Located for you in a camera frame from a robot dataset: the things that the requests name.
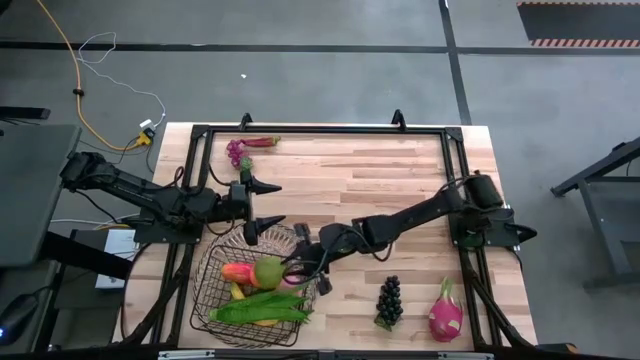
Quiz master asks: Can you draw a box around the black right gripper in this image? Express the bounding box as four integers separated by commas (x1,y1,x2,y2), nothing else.
281,222,334,297

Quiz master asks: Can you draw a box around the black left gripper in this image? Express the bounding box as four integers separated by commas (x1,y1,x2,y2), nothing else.
227,169,287,246

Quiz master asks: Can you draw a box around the pink peach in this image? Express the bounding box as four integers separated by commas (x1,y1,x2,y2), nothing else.
276,279,304,299

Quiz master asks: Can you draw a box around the green pear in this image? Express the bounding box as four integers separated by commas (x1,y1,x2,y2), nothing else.
252,255,288,291

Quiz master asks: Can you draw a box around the green leafy lettuce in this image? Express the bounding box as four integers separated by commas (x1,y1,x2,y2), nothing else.
208,288,315,325

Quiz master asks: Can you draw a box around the red orange mango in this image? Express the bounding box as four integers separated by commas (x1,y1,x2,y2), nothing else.
221,262,257,286

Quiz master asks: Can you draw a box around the purple grape bunch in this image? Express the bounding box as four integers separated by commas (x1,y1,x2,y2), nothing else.
225,139,254,172

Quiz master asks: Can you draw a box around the red chili pepper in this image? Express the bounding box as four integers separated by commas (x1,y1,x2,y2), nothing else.
239,135,282,149

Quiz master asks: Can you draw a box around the yellow banana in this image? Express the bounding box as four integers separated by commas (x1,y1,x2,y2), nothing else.
229,282,280,328

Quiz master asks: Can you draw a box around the black grape bunch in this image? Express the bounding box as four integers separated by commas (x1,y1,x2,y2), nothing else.
373,274,404,332

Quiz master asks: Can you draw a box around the pink dragon fruit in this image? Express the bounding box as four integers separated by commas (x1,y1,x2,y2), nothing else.
427,276,465,344

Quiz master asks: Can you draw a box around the white box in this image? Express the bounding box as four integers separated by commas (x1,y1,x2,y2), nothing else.
94,228,139,290

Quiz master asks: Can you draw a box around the grey desk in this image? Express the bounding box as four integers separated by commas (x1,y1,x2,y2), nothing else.
0,123,83,269

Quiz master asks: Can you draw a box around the black computer mouse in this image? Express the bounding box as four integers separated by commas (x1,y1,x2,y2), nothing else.
0,293,39,346

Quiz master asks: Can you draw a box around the black hazard-striped floor mat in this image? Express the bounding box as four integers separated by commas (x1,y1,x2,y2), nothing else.
516,0,640,49

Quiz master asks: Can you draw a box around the black wire basket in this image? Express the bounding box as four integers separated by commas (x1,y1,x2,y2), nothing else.
192,223,320,350
188,243,319,349

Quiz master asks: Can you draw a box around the black aluminium table frame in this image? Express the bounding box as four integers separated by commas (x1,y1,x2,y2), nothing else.
112,123,539,351

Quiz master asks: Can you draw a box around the white cable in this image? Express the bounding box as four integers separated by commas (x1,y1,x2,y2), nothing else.
76,31,167,130

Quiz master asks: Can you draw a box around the yellow floor cable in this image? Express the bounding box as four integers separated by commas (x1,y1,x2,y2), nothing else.
34,0,154,152

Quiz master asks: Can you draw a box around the black desk frame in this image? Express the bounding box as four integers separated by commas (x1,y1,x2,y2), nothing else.
549,135,640,291

